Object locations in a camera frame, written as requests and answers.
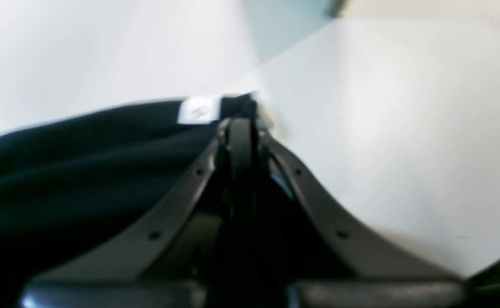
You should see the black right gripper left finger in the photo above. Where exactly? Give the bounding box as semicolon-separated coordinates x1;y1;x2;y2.
19;118;250;308

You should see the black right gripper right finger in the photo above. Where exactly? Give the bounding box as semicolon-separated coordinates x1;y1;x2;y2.
252;124;467;308

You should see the black T-shirt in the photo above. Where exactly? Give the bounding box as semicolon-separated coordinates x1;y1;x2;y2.
0;94;258;308

